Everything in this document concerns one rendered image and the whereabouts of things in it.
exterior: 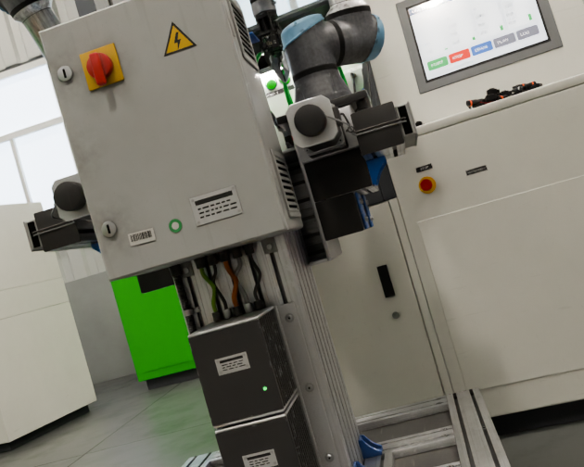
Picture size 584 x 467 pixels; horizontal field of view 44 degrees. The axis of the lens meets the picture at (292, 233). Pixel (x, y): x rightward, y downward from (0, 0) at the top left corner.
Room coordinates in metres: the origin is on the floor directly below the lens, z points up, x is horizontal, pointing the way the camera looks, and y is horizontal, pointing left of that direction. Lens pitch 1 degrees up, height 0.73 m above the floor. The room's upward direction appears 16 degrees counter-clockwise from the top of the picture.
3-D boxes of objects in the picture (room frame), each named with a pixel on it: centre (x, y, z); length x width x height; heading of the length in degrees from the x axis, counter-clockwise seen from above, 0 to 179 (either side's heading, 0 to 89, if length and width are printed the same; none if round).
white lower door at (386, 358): (2.32, 0.00, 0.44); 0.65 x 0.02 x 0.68; 73
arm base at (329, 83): (1.79, -0.17, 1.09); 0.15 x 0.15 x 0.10
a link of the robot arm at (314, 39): (1.79, -0.17, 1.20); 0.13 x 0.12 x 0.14; 115
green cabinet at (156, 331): (5.60, 0.79, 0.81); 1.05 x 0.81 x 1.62; 75
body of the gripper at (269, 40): (2.22, -0.11, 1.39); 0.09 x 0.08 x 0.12; 163
